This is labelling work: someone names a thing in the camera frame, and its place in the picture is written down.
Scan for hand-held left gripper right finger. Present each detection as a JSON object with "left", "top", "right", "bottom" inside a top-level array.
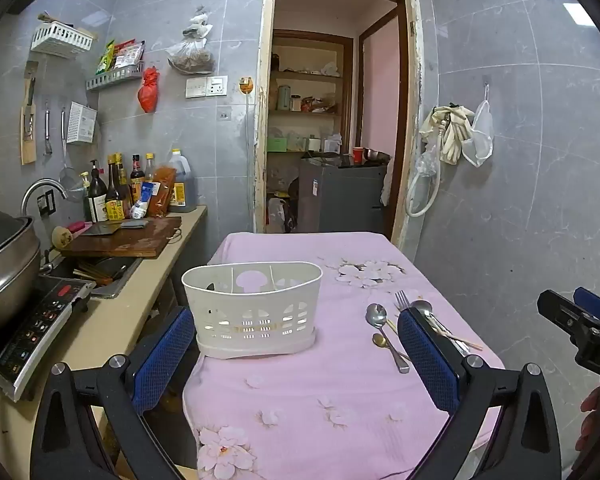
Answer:
[{"left": 396, "top": 306, "right": 563, "bottom": 480}]

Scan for steel sink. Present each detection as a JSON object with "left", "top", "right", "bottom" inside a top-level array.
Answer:
[{"left": 40, "top": 255, "right": 143, "bottom": 300}]

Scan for grey wall shelf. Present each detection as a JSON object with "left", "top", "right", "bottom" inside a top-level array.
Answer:
[{"left": 85, "top": 62, "right": 146, "bottom": 92}]

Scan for wooden shelf unit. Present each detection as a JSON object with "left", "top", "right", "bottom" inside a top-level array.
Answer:
[{"left": 267, "top": 30, "right": 353, "bottom": 156}]

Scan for green seasoning packet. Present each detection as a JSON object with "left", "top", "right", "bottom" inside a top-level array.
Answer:
[{"left": 97, "top": 40, "right": 116, "bottom": 75}]

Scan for red seasoning packet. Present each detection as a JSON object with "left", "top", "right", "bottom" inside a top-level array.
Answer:
[{"left": 112, "top": 40, "right": 145, "bottom": 71}]

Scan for white rubber gloves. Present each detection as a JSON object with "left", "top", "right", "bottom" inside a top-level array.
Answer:
[{"left": 419, "top": 104, "right": 476, "bottom": 166}]

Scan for white hose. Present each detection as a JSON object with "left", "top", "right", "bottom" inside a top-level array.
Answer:
[{"left": 405, "top": 157, "right": 442, "bottom": 218}]

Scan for large cooking oil jug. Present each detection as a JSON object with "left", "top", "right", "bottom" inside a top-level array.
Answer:
[{"left": 166, "top": 148, "right": 198, "bottom": 213}]

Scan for clear plastic bag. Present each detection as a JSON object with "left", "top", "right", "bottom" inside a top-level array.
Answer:
[{"left": 415, "top": 145, "right": 438, "bottom": 176}]

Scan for white mesh bag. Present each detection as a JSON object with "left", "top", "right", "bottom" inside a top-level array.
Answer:
[{"left": 461, "top": 85, "right": 495, "bottom": 168}]

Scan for white cloth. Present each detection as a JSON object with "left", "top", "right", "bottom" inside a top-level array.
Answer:
[{"left": 380, "top": 157, "right": 396, "bottom": 207}]

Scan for grey handled cleaver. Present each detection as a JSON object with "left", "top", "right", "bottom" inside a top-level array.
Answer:
[{"left": 82, "top": 220, "right": 148, "bottom": 237}]

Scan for white plastic utensil basket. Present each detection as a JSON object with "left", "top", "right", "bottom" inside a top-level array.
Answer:
[{"left": 181, "top": 261, "right": 324, "bottom": 360}]

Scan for pink floral tablecloth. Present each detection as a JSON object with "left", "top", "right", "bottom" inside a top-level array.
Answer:
[{"left": 182, "top": 231, "right": 506, "bottom": 480}]

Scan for steel faucet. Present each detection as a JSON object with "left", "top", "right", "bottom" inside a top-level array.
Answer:
[{"left": 21, "top": 178, "right": 68, "bottom": 216}]

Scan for small yellow cap bottle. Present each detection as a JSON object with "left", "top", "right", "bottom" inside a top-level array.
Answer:
[{"left": 80, "top": 171, "right": 93, "bottom": 221}]

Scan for tall brown sauce bottle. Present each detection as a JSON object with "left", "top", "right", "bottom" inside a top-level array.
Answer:
[{"left": 117, "top": 152, "right": 133, "bottom": 216}]

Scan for small gold spoon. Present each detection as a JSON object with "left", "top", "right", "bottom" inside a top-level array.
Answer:
[{"left": 372, "top": 333, "right": 411, "bottom": 362}]

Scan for red plastic bag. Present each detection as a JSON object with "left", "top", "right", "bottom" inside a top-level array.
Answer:
[{"left": 138, "top": 66, "right": 160, "bottom": 113}]

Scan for wooden chopstick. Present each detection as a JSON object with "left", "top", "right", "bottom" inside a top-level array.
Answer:
[{"left": 432, "top": 326, "right": 484, "bottom": 350}]

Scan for dark yellow label sauce bottle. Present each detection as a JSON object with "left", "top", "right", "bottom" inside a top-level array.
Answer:
[{"left": 105, "top": 154, "right": 127, "bottom": 222}]

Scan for beige kitchen counter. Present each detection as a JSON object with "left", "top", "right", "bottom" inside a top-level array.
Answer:
[{"left": 0, "top": 205, "right": 208, "bottom": 480}]

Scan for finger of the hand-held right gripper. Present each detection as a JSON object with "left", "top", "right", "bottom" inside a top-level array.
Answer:
[
  {"left": 536, "top": 288, "right": 595, "bottom": 347},
  {"left": 574, "top": 286, "right": 600, "bottom": 329}
]

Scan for wooden knife holder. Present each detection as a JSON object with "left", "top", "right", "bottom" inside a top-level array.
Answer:
[{"left": 20, "top": 61, "right": 39, "bottom": 166}]

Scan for steel cooking pot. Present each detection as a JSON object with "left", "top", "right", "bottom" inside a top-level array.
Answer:
[{"left": 0, "top": 210, "right": 42, "bottom": 336}]

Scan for person's right hand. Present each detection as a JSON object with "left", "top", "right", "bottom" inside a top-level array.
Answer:
[{"left": 579, "top": 387, "right": 600, "bottom": 454}]

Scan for worn door frame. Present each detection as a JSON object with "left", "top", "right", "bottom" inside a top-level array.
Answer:
[{"left": 252, "top": 0, "right": 426, "bottom": 256}]

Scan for bundle of wooden chopsticks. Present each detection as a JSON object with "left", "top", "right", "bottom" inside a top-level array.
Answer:
[{"left": 72, "top": 260, "right": 116, "bottom": 283}]

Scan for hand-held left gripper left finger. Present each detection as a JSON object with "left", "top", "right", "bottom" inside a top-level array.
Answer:
[{"left": 30, "top": 306, "right": 197, "bottom": 480}]

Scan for grey cabinet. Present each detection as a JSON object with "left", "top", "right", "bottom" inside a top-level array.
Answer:
[{"left": 297, "top": 155, "right": 388, "bottom": 235}]

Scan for black induction cooker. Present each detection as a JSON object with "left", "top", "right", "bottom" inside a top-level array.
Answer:
[{"left": 0, "top": 275, "right": 97, "bottom": 403}]

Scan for black pump bottle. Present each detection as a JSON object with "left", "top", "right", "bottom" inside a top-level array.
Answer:
[{"left": 87, "top": 160, "right": 108, "bottom": 223}]

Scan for blue white packet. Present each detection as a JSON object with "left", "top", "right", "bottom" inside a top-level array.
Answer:
[{"left": 130, "top": 181, "right": 162, "bottom": 220}]

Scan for white wall basket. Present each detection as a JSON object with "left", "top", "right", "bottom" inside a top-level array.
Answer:
[{"left": 30, "top": 22, "right": 95, "bottom": 58}]

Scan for black cap sauce bottle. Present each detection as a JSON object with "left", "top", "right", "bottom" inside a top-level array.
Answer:
[{"left": 129, "top": 154, "right": 147, "bottom": 206}]

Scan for white grater box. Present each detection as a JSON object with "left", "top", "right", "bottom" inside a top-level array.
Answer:
[{"left": 66, "top": 101, "right": 98, "bottom": 144}]

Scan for steel mesh strainer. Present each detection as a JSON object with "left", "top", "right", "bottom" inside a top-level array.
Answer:
[{"left": 58, "top": 108, "right": 86, "bottom": 203}]

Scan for large silver spoon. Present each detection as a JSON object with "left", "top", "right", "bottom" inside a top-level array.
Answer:
[{"left": 365, "top": 303, "right": 411, "bottom": 375}]

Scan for wooden cutting board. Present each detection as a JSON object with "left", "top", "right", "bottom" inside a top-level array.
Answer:
[{"left": 60, "top": 216, "right": 183, "bottom": 259}]

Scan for clear bag of dried goods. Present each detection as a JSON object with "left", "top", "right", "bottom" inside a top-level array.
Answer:
[{"left": 166, "top": 7, "right": 216, "bottom": 75}]

